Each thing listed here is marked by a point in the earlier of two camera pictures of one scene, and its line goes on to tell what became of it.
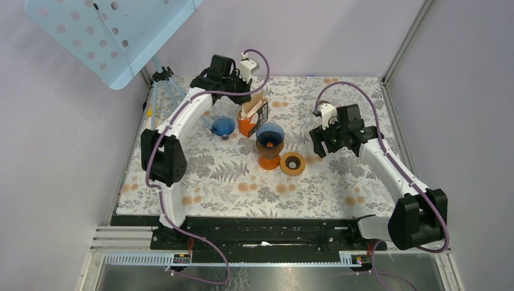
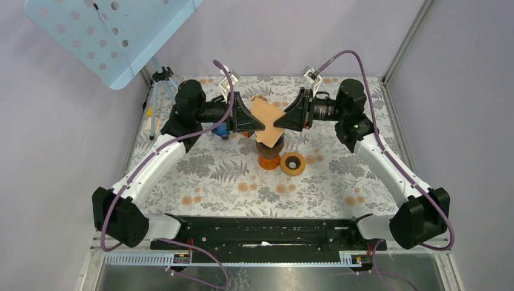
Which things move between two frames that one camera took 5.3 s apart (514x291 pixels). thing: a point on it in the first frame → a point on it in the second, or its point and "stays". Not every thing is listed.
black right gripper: x=318 y=135 → x=300 y=114
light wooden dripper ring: x=292 y=157 stays
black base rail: x=265 y=234 stays
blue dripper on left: x=223 y=126 stays
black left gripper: x=245 y=86 → x=243 y=120
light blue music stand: x=113 y=40 stays
